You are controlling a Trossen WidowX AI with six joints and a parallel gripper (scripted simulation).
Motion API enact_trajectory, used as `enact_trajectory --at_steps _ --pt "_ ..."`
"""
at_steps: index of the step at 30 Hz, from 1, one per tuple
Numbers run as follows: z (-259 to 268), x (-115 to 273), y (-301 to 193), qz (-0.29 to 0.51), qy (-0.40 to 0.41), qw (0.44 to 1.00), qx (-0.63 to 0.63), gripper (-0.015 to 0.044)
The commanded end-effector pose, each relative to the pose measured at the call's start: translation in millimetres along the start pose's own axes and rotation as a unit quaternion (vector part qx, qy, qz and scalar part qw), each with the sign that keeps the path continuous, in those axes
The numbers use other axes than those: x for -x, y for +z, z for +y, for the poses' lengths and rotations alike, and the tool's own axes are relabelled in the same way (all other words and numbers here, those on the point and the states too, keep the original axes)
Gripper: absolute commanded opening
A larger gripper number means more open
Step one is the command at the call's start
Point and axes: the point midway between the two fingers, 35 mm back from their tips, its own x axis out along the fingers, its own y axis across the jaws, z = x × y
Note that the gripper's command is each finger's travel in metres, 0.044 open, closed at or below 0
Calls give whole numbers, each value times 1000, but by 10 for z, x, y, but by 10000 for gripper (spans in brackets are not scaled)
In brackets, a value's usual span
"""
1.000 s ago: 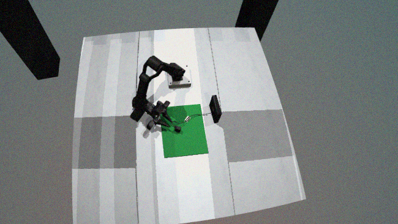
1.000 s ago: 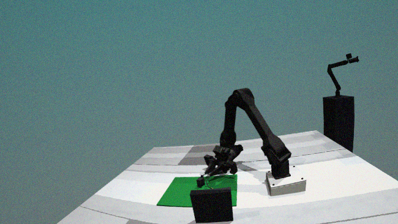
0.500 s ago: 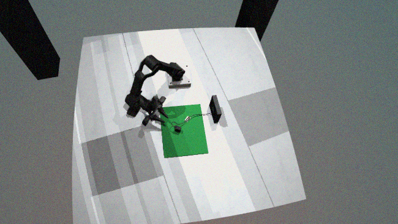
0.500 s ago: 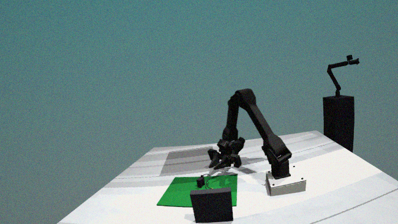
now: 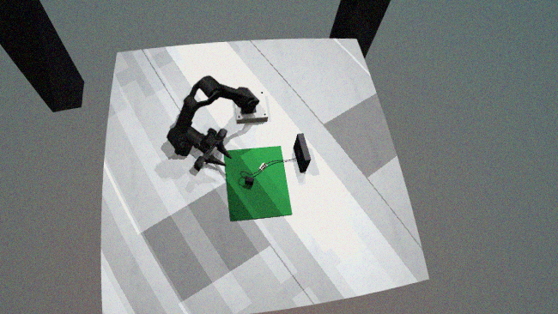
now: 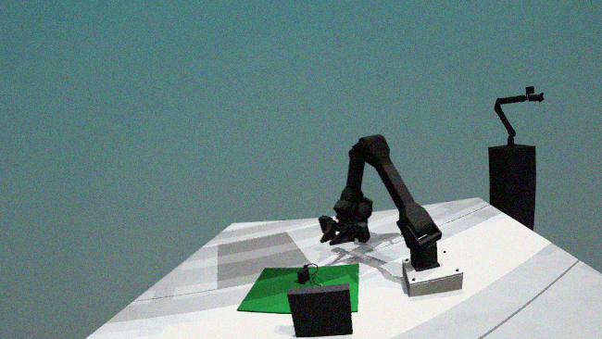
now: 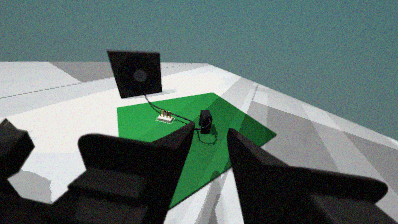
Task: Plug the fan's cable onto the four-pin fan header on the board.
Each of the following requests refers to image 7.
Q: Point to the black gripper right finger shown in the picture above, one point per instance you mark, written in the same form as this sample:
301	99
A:
269	189

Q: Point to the black cable with plug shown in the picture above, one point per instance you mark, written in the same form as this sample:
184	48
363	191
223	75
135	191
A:
205	119

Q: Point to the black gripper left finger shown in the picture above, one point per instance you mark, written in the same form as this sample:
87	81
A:
161	161

